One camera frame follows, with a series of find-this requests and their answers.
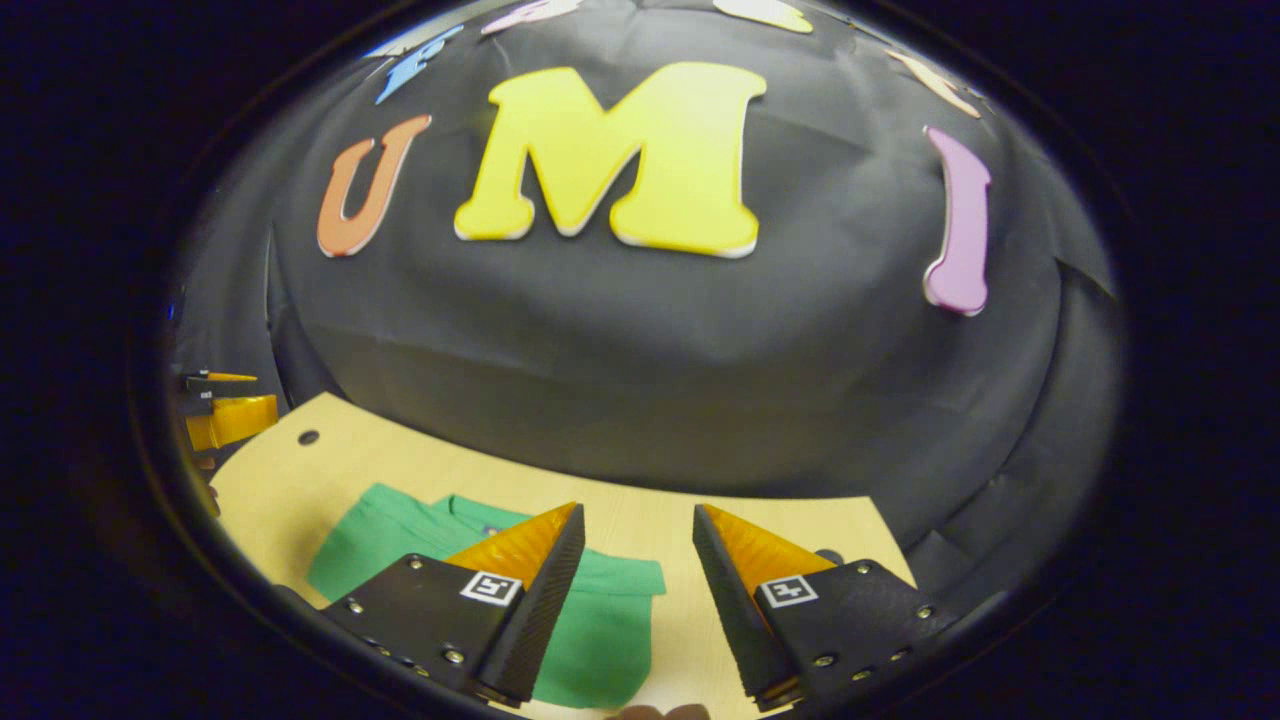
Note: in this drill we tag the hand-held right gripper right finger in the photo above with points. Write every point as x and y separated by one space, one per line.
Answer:
730 610

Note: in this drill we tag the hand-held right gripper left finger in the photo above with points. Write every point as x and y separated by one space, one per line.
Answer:
550 600

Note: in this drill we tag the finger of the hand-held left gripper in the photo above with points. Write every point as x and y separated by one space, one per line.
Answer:
235 420
205 384

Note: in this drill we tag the green T-shirt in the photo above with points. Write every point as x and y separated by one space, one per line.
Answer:
600 630

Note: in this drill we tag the black backdrop cloth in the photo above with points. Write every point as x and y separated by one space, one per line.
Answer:
650 380

